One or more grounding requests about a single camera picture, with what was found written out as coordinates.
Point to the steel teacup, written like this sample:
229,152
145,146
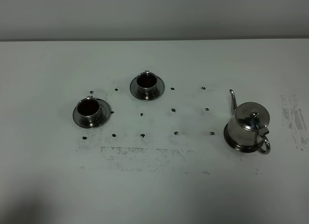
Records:
147,82
88,109

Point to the far steel teacup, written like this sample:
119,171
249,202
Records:
88,109

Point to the stainless steel teapot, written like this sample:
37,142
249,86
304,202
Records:
248,124

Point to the teapot steel saucer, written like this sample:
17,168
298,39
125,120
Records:
238,147

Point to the near steel teacup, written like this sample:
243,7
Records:
147,82

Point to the near steel saucer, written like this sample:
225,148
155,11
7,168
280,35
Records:
147,97

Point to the far steel saucer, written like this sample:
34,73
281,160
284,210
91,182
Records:
105,115

